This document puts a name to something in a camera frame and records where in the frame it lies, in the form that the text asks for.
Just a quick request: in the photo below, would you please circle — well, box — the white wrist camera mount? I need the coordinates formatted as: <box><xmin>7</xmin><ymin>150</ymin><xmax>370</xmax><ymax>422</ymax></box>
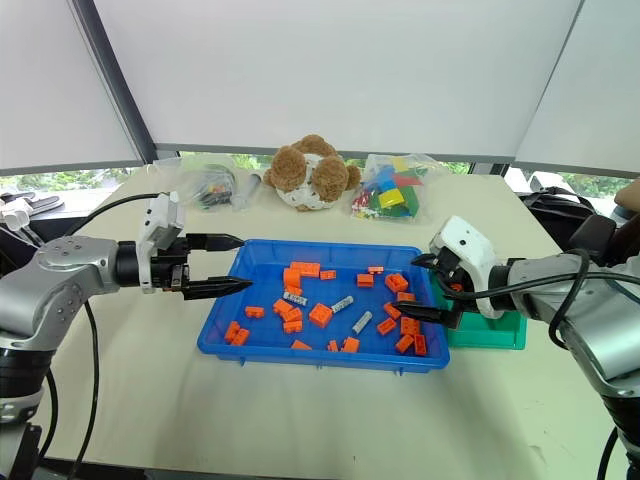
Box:
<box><xmin>428</xmin><ymin>215</ymin><xmax>507</xmax><ymax>320</ymax></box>
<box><xmin>137</xmin><ymin>192</ymin><xmax>185</xmax><ymax>294</ymax></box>

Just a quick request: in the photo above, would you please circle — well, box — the black bag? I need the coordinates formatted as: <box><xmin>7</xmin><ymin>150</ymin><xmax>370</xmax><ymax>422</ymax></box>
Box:
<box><xmin>517</xmin><ymin>185</ymin><xmax>624</xmax><ymax>269</ymax></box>

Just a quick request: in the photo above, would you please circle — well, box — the black flat tool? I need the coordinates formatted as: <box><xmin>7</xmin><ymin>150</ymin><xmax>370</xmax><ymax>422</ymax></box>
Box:
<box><xmin>0</xmin><ymin>191</ymin><xmax>67</xmax><ymax>212</ymax></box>

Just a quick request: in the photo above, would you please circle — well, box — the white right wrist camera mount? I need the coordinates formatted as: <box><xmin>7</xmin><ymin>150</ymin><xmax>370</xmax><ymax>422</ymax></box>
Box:
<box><xmin>428</xmin><ymin>215</ymin><xmax>507</xmax><ymax>320</ymax></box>

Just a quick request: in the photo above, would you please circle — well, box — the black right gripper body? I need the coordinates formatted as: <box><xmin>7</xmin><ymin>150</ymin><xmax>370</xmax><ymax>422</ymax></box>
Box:
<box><xmin>429</xmin><ymin>248</ymin><xmax>475</xmax><ymax>302</ymax></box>

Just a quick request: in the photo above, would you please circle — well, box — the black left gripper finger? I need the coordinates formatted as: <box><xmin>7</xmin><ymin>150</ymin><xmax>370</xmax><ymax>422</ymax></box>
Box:
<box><xmin>187</xmin><ymin>232</ymin><xmax>247</xmax><ymax>253</ymax></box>
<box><xmin>179</xmin><ymin>277</ymin><xmax>253</xmax><ymax>302</ymax></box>

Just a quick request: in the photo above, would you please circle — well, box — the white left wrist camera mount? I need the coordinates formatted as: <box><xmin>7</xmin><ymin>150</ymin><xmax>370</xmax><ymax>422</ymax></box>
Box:
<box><xmin>137</xmin><ymin>192</ymin><xmax>185</xmax><ymax>294</ymax></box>

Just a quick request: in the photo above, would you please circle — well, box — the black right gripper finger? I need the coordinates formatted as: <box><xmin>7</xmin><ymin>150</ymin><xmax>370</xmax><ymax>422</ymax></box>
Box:
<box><xmin>410</xmin><ymin>253</ymin><xmax>442</xmax><ymax>274</ymax></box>
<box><xmin>390</xmin><ymin>301</ymin><xmax>465</xmax><ymax>331</ymax></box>

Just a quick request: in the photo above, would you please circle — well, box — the white plastic clip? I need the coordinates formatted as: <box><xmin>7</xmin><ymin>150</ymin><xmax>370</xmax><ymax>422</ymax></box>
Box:
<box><xmin>0</xmin><ymin>199</ymin><xmax>32</xmax><ymax>232</ymax></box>

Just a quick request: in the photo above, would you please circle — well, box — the clear bag of colourful blocks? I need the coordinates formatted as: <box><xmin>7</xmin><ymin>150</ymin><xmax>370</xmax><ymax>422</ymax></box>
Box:
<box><xmin>349</xmin><ymin>152</ymin><xmax>442</xmax><ymax>225</ymax></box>

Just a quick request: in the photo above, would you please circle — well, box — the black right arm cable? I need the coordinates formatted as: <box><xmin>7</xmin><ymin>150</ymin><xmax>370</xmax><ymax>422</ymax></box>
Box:
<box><xmin>439</xmin><ymin>247</ymin><xmax>640</xmax><ymax>351</ymax></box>

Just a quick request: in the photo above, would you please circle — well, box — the black cable at robot waist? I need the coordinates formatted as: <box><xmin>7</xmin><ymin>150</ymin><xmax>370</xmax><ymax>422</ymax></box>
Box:
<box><xmin>596</xmin><ymin>426</ymin><xmax>622</xmax><ymax>480</ymax></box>

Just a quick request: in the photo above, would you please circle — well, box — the grey plastic tube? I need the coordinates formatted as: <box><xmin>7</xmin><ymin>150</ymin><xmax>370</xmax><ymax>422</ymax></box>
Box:
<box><xmin>231</xmin><ymin>172</ymin><xmax>265</xmax><ymax>212</ymax></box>

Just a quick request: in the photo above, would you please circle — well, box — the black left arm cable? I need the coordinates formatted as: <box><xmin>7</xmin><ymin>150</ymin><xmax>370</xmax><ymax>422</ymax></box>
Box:
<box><xmin>67</xmin><ymin>192</ymin><xmax>176</xmax><ymax>479</ymax></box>

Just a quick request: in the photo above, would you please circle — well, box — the thin black hanging cable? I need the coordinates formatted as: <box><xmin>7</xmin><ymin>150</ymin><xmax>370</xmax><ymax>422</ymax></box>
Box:
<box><xmin>39</xmin><ymin>367</ymin><xmax>60</xmax><ymax>464</ymax></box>

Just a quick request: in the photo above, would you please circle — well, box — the white roller blind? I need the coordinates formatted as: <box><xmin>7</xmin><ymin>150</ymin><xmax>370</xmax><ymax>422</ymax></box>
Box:
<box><xmin>512</xmin><ymin>0</ymin><xmax>640</xmax><ymax>180</ymax></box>
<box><xmin>0</xmin><ymin>0</ymin><xmax>144</xmax><ymax>177</ymax></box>
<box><xmin>92</xmin><ymin>0</ymin><xmax>586</xmax><ymax>157</ymax></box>

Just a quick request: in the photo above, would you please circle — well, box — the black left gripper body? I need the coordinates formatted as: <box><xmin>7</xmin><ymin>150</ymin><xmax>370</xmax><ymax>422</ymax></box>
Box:
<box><xmin>149</xmin><ymin>233</ymin><xmax>193</xmax><ymax>294</ymax></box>

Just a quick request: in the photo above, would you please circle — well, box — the green plastic box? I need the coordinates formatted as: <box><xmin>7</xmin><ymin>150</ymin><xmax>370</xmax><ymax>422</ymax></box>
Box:
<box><xmin>431</xmin><ymin>279</ymin><xmax>529</xmax><ymax>352</ymax></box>

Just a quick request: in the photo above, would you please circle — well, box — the dark window frame post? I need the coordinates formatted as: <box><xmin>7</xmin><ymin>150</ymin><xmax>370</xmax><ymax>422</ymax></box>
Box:
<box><xmin>68</xmin><ymin>0</ymin><xmax>157</xmax><ymax>166</ymax></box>

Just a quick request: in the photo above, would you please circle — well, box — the brown and white plush bear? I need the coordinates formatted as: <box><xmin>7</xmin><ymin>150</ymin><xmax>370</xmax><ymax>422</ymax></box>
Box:
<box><xmin>262</xmin><ymin>134</ymin><xmax>363</xmax><ymax>213</ymax></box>

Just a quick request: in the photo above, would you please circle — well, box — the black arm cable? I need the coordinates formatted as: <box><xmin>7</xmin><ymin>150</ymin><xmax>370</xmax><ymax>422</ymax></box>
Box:
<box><xmin>67</xmin><ymin>192</ymin><xmax>176</xmax><ymax>479</ymax></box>
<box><xmin>439</xmin><ymin>247</ymin><xmax>640</xmax><ymax>351</ymax></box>

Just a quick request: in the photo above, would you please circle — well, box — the blue plastic tray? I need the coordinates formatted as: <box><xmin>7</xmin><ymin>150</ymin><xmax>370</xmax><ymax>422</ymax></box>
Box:
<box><xmin>196</xmin><ymin>238</ymin><xmax>452</xmax><ymax>376</ymax></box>

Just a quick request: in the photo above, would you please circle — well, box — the clear bag of cables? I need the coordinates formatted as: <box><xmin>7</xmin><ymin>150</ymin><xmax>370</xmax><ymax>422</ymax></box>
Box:
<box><xmin>178</xmin><ymin>157</ymin><xmax>242</xmax><ymax>214</ymax></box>

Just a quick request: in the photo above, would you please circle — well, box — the grey window frame rail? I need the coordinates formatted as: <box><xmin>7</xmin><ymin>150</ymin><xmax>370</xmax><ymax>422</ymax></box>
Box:
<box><xmin>152</xmin><ymin>143</ymin><xmax>517</xmax><ymax>165</ymax></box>

